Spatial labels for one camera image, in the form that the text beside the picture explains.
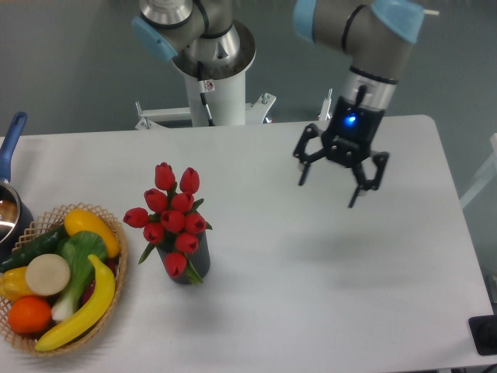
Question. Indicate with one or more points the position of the yellow banana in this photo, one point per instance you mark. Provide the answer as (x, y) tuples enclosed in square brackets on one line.
[(88, 315)]

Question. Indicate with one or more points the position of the woven wicker basket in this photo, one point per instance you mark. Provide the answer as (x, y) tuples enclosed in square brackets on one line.
[(44, 223)]

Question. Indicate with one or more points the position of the white frame at right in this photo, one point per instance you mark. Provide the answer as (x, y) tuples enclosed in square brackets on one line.
[(482, 177)]

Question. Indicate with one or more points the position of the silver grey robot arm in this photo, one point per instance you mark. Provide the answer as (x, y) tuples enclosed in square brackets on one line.
[(213, 51)]

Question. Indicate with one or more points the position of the red tulip bouquet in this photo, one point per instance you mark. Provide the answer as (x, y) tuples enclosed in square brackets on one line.
[(172, 212)]

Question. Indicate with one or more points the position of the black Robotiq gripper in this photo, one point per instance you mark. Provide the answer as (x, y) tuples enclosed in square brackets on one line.
[(351, 134)]

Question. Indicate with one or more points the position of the white table clamp bracket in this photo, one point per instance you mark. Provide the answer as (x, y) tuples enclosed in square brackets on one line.
[(255, 113)]

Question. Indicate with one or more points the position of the yellow bell pepper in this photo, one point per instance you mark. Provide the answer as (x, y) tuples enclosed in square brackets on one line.
[(14, 286)]

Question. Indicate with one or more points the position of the orange fruit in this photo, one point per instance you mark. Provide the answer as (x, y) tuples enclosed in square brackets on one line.
[(29, 315)]

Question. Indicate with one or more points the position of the black device at table edge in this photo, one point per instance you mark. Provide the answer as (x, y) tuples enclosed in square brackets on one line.
[(483, 331)]

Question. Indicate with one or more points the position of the green bok choy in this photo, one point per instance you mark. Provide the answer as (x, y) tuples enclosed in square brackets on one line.
[(75, 251)]

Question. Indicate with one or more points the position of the blue handled steel saucepan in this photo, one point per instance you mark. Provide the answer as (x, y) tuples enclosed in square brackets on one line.
[(15, 215)]

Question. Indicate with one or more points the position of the dark grey ribbed vase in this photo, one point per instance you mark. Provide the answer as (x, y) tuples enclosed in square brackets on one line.
[(186, 268)]

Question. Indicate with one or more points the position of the beige round disc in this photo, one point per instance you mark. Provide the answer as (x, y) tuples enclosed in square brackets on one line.
[(47, 274)]

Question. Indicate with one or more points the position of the green cucumber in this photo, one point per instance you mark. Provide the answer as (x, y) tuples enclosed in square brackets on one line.
[(46, 243)]

